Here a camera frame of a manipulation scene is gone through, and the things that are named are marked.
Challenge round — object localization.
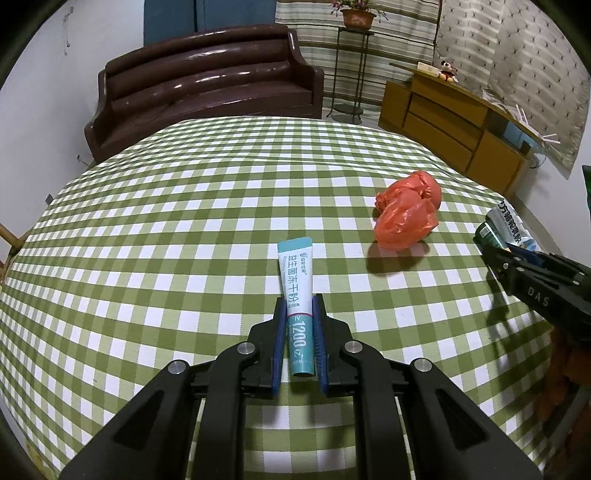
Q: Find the green yellow bottle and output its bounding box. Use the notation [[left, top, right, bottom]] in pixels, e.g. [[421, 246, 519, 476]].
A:
[[473, 221, 507, 249]]

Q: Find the blue white snack bag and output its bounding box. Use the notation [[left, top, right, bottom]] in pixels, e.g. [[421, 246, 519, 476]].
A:
[[486, 200, 540, 251]]

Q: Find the white teal toothpaste tube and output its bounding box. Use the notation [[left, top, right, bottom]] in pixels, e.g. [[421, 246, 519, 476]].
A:
[[277, 237, 315, 376]]

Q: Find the orange plastic bag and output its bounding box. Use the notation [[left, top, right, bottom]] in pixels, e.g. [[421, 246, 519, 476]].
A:
[[374, 170, 442, 251]]

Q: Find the wooden TV cabinet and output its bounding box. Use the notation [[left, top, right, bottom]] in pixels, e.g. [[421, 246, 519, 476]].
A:
[[379, 69, 542, 198]]

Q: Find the green checkered tablecloth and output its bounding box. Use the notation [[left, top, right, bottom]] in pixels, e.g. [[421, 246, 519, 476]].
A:
[[1, 117, 551, 479]]

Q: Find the white wifi router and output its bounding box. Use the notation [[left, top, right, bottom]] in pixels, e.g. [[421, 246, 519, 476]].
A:
[[481, 88, 561, 146]]

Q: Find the mickey mouse plush toy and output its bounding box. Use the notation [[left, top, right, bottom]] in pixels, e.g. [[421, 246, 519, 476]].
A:
[[438, 60, 459, 83]]

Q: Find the flat box on cabinet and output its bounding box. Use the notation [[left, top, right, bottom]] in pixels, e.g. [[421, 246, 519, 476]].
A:
[[417, 62, 441, 77]]

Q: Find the black metal plant stand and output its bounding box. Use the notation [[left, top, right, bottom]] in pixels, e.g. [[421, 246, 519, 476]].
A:
[[327, 26, 374, 125]]

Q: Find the beige patterned curtain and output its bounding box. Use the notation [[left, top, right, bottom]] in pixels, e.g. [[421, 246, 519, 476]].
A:
[[434, 1, 590, 172]]

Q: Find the green striped curtain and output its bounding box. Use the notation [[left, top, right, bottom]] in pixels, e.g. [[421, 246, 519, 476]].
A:
[[276, 1, 443, 123]]

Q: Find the dark brown leather sofa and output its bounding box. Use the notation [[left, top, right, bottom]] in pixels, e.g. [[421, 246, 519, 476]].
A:
[[84, 23, 325, 163]]

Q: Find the potted plant orange pot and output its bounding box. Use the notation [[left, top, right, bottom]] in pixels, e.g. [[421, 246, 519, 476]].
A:
[[332, 0, 388, 31]]

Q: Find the blue curtain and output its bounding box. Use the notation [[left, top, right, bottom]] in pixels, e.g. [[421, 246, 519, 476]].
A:
[[143, 0, 276, 45]]

